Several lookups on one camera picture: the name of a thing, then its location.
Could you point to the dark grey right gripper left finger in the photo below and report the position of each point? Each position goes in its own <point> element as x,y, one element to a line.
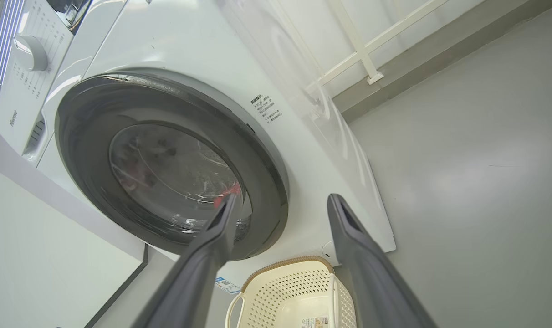
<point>198,273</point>

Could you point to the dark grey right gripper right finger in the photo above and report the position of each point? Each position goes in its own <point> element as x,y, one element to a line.
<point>371,282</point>

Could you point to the red and white garment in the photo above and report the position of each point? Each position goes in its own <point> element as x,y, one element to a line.
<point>233,188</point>

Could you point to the dark round washer door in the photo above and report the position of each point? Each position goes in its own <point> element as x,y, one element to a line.
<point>84,136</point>

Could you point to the cream perforated laundry basket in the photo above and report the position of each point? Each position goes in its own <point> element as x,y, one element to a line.
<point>294,291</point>

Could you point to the white front-load washing machine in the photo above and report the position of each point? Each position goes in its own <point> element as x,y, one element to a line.
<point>189,41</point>

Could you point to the blue energy label sticker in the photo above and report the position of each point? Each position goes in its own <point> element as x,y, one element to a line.
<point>227,285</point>

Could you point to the round white filter cover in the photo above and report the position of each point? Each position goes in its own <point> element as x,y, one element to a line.
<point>328,253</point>

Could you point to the white panel with black edge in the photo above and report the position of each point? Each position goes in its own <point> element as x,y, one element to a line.
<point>39,255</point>

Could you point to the white metal railing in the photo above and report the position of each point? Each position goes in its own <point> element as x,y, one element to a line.
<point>359,50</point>

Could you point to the white round control knob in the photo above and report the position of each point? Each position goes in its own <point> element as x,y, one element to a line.
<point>32,53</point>

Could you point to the white window blinds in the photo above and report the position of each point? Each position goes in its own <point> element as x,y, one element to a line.
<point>2,41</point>

